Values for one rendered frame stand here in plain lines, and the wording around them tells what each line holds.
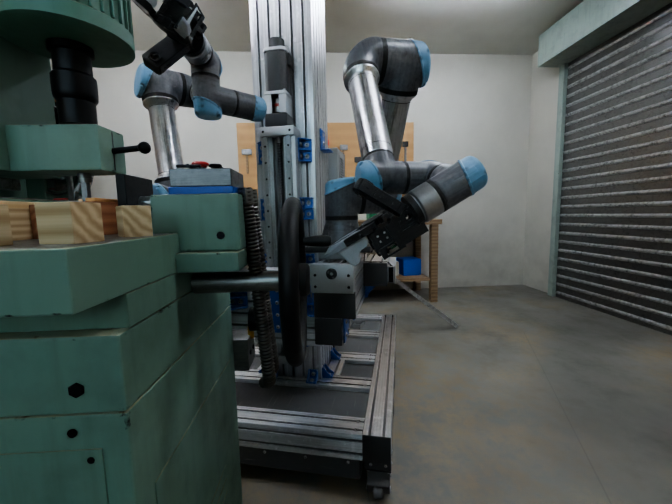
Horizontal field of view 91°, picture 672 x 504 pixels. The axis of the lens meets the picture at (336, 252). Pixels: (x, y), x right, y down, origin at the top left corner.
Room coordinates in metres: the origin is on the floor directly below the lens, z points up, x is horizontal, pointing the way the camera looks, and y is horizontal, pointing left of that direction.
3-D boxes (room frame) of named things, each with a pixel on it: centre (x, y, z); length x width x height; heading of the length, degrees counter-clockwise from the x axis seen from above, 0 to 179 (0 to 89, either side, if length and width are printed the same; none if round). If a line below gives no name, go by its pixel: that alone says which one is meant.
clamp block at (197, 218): (0.58, 0.22, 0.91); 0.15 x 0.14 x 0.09; 3
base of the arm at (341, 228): (1.18, -0.02, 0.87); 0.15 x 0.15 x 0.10
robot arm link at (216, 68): (0.98, 0.36, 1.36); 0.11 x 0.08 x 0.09; 3
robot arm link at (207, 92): (0.99, 0.34, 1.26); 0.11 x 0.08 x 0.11; 135
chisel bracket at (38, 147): (0.56, 0.43, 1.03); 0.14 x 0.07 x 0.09; 93
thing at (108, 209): (0.57, 0.36, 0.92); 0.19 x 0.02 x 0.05; 3
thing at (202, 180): (0.59, 0.22, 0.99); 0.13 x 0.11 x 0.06; 3
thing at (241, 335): (0.82, 0.28, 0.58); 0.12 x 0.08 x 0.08; 93
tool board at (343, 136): (3.84, 0.07, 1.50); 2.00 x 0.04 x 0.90; 94
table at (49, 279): (0.58, 0.31, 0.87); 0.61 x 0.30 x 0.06; 3
